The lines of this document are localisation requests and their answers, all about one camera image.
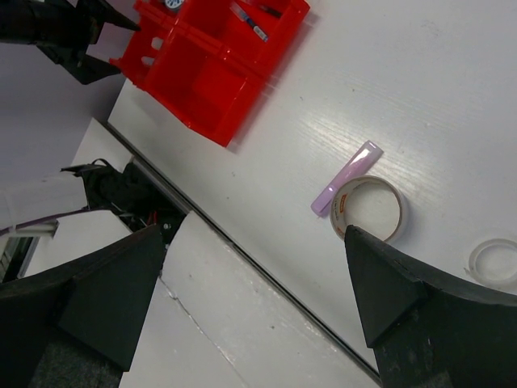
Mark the red gel pen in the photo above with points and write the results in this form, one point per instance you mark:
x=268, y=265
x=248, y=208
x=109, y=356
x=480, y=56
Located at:
x=269, y=10

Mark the red compartment storage bin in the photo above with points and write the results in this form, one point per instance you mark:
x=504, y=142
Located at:
x=203, y=64

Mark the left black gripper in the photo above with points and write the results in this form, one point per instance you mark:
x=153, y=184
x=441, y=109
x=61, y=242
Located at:
x=63, y=32

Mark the purple glue stick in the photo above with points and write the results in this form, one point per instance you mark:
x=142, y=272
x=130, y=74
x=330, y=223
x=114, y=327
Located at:
x=359, y=164

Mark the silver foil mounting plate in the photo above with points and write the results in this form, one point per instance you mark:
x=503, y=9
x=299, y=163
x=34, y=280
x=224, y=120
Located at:
x=215, y=322

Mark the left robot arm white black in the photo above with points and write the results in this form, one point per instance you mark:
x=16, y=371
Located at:
x=87, y=188

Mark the small clear tape roll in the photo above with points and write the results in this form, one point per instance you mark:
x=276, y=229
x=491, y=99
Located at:
x=492, y=263

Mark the large clear tape roll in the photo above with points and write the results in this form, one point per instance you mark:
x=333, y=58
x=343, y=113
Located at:
x=373, y=204

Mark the blue white putty jar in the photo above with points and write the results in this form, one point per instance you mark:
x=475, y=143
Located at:
x=173, y=5

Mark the blue gel pen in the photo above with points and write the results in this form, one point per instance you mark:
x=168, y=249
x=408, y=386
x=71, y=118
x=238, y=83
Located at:
x=245, y=18

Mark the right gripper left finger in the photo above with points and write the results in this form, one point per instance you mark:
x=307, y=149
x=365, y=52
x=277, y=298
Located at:
x=78, y=324

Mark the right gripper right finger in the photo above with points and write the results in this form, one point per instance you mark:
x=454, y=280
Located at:
x=427, y=327

